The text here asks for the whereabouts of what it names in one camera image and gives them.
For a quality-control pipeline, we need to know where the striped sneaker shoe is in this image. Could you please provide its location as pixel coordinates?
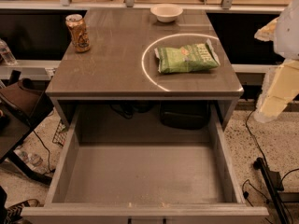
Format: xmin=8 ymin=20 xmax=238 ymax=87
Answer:
xmin=1 ymin=199 xmax=40 ymax=224

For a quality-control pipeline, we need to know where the black office chair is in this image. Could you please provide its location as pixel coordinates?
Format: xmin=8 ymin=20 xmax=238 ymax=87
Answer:
xmin=0 ymin=70 xmax=53 ymax=185

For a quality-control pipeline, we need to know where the white bowl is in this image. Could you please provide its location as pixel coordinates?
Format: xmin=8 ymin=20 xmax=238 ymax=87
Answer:
xmin=150 ymin=4 xmax=183 ymax=23

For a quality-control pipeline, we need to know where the grey open top drawer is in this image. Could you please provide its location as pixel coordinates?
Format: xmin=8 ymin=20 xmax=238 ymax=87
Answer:
xmin=23 ymin=105 xmax=268 ymax=224

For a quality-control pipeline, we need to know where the plastic bottle on floor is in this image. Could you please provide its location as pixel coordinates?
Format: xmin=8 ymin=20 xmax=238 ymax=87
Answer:
xmin=15 ymin=149 xmax=47 ymax=175

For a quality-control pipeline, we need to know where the green chip bag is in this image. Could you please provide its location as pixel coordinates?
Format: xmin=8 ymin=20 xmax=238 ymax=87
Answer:
xmin=154 ymin=39 xmax=221 ymax=74

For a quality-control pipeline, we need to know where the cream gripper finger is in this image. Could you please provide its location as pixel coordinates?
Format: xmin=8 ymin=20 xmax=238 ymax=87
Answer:
xmin=253 ymin=59 xmax=299 ymax=123
xmin=254 ymin=18 xmax=278 ymax=42

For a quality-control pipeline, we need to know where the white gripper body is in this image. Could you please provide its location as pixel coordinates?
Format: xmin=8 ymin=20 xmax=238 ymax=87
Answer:
xmin=274 ymin=0 xmax=299 ymax=60

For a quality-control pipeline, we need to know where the clear plastic water bottle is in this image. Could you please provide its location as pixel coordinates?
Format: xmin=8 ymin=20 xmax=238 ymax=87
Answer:
xmin=0 ymin=39 xmax=17 ymax=65

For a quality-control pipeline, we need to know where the orange soda can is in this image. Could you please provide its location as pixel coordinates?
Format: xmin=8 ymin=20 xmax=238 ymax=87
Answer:
xmin=65 ymin=14 xmax=91 ymax=52

